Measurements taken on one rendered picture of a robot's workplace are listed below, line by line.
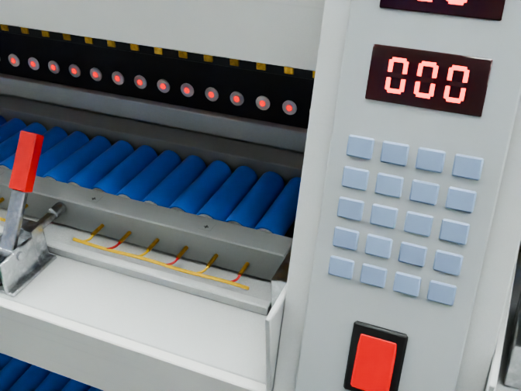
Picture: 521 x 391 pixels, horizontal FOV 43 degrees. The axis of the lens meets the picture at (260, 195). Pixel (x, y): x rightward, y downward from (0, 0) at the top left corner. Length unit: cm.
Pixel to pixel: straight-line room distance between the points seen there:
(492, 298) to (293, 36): 14
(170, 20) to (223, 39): 3
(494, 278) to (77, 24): 23
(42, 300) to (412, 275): 22
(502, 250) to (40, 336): 26
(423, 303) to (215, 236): 15
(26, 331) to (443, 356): 24
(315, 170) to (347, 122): 3
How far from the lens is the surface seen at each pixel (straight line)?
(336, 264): 29
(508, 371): 35
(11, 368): 62
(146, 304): 39
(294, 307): 31
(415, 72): 27
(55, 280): 42
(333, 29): 28
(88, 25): 35
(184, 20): 32
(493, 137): 27
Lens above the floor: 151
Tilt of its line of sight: 16 degrees down
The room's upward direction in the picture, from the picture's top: 7 degrees clockwise
